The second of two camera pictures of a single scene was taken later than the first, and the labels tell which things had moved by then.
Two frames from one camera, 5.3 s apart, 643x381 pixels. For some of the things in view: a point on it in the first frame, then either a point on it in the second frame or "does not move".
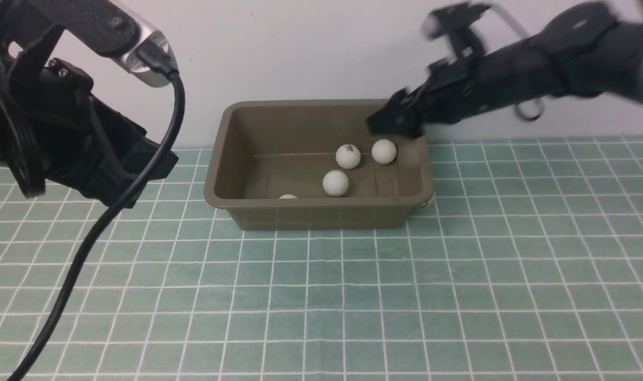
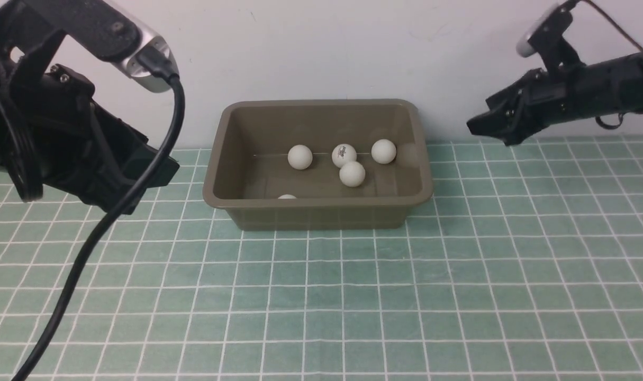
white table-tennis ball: (347, 156) does not move
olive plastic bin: (314, 164) does not move
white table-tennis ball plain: (383, 151) does not move
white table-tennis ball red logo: (335, 183) -> (352, 173)
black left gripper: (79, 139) does not move
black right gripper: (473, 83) -> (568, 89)
